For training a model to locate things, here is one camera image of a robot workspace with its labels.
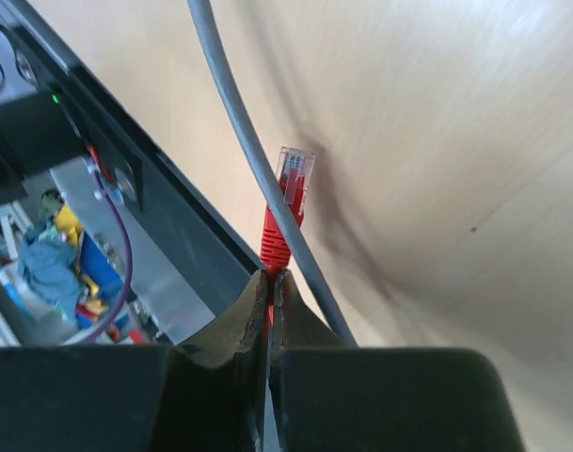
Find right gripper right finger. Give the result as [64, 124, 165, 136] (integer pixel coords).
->
[269, 270, 525, 451]

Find red ethernet cable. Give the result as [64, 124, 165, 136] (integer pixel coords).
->
[258, 145, 317, 349]

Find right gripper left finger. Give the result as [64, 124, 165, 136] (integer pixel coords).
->
[0, 270, 269, 451]

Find grey ethernet cable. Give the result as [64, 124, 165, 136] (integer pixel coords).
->
[186, 0, 358, 348]

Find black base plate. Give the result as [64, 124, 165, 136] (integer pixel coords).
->
[0, 0, 263, 331]

